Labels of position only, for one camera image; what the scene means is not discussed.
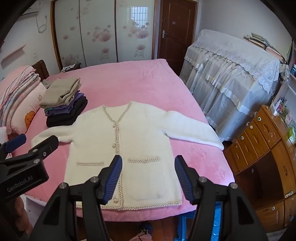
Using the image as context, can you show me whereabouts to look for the white air conditioner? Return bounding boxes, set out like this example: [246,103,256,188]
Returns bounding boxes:
[22,0,41,16]

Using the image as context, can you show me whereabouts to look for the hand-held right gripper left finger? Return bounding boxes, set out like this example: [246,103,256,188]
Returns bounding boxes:
[29,155,123,241]

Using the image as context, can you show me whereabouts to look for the purple folded garment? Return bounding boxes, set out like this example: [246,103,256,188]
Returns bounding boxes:
[45,92,85,116]

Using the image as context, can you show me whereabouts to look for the pink bed blanket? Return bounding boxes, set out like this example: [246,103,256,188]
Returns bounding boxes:
[0,59,235,224]

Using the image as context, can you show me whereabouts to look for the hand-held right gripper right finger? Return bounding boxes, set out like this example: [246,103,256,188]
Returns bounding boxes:
[174,155,269,241]

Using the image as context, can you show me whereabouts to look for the black folded garment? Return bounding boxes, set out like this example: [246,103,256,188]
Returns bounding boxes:
[46,96,88,128]

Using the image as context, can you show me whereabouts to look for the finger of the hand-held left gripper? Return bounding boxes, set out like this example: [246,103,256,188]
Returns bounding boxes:
[0,134,26,161]
[0,135,59,166]

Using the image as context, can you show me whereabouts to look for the stack of books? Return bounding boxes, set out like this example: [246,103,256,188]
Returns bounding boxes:
[242,32,286,63]

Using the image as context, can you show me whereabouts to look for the small white pillow blue print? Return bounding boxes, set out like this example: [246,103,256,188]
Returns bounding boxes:
[0,126,10,143]

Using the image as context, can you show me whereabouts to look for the dark wooden nightstand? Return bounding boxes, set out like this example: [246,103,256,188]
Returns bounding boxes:
[60,63,81,73]

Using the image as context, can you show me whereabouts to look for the pink pillow with orange print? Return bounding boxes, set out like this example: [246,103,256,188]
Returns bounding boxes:
[7,82,48,135]

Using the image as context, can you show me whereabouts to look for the wooden drawer cabinet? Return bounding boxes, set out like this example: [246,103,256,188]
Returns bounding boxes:
[224,104,296,232]

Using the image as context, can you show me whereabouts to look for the folded pink quilt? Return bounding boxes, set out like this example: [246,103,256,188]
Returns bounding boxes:
[0,65,42,121]

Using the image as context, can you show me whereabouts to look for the white knit cardigan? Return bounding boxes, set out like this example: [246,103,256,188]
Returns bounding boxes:
[31,100,224,211]

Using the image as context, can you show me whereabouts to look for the air conditioner cable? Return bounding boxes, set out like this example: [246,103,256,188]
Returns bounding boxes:
[36,14,48,33]

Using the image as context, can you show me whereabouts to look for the blue plastic stool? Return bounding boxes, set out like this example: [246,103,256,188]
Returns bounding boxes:
[174,202,223,241]

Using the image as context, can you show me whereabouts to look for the pink slipper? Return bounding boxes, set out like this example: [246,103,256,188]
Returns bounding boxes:
[138,221,153,241]

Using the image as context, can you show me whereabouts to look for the person's left hand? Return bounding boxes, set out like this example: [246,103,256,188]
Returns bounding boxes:
[11,197,33,235]

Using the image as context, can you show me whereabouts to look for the brown wooden door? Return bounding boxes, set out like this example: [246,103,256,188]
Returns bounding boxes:
[158,0,198,76]

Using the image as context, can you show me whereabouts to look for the light wooden wall shelf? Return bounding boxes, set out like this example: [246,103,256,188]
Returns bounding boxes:
[0,44,27,65]

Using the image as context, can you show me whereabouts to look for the lace-covered furniture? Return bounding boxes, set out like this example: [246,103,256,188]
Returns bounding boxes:
[179,29,288,143]

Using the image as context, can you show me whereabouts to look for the dark wooden headboard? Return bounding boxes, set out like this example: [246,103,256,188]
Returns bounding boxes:
[31,60,50,81]

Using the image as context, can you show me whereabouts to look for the group of bottles and packets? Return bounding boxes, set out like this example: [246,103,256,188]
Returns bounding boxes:
[270,93,296,145]

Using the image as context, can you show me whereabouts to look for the floral sliding-door wardrobe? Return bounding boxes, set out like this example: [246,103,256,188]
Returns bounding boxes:
[50,0,160,70]

